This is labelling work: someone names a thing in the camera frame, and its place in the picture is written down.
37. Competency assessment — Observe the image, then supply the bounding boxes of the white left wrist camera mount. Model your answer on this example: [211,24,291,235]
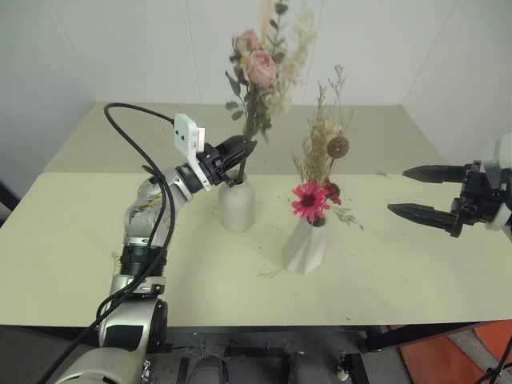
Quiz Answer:
[172,113,212,194]

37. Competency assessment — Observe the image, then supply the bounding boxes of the pink rose flower bouquet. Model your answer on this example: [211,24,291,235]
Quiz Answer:
[223,0,321,186]

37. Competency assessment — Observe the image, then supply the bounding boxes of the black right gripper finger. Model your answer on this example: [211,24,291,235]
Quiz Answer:
[386,202,459,238]
[401,163,470,184]

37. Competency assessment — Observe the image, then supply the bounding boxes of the orange floor mat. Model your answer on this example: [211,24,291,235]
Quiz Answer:
[398,318,512,384]

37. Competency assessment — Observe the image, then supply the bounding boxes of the thin black floor cable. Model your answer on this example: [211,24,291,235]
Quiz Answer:
[475,335,512,384]

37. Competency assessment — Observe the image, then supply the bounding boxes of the black metal table frame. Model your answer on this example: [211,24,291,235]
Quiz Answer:
[364,319,483,354]

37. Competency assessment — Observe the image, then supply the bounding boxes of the round white vase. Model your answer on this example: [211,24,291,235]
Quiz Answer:
[217,178,256,234]

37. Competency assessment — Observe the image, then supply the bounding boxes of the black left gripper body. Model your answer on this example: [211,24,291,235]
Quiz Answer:
[195,138,238,188]

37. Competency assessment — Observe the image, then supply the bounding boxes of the faceted white vase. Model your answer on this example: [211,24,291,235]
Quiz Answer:
[281,218,327,276]

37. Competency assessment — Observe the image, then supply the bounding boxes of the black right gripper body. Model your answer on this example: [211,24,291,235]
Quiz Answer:
[451,159,512,238]

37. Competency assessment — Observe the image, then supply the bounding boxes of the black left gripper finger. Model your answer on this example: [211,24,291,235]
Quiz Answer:
[221,135,258,156]
[225,149,254,170]

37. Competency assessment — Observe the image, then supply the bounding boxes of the red daisy dried bouquet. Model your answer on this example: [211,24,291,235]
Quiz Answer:
[290,63,365,232]

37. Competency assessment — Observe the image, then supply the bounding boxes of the dark rounded shape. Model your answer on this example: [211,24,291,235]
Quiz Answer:
[187,354,226,384]

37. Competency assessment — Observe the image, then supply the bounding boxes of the dark furniture piece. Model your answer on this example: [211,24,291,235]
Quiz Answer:
[0,179,21,230]

